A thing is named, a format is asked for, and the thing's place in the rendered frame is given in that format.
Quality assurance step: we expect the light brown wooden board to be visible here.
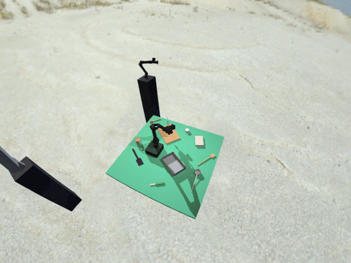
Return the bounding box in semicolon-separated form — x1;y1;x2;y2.
157;128;180;144

